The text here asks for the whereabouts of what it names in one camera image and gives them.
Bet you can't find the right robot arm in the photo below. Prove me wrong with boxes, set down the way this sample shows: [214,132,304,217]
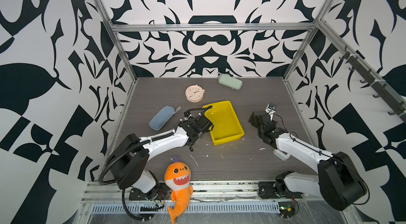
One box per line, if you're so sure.
[248,103,370,211]

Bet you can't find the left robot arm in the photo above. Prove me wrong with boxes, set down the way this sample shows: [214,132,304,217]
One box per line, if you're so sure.
[97,114,214,194]

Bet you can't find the yellow plastic bin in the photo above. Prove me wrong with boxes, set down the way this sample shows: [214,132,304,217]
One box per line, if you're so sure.
[203,100,245,146]

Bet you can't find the orange shark plush toy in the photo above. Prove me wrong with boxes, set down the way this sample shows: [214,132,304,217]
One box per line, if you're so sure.
[165,157,193,224]

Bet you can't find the blue glasses case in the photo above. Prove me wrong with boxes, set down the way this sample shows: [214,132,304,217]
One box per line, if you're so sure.
[149,106,181,131]

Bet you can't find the green glasses case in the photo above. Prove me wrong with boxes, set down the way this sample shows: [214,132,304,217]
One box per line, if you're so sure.
[218,74,243,90]

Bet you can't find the small green circuit board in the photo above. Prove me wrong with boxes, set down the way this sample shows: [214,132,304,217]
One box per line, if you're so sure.
[278,201,299,219]

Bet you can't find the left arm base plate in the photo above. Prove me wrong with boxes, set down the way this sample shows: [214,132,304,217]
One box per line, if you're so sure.
[129,183,170,201]

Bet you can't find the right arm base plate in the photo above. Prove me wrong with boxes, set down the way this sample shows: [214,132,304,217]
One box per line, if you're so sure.
[258,180,302,199]

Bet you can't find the white slotted cable duct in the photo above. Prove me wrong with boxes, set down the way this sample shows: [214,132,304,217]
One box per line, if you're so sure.
[92,201,280,214]

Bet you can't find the black corrugated cable hose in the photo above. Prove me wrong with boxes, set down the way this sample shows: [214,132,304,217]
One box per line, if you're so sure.
[122,187,159,221]

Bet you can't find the black wall hook rack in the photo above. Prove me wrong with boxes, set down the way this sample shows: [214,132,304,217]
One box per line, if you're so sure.
[340,45,406,124]

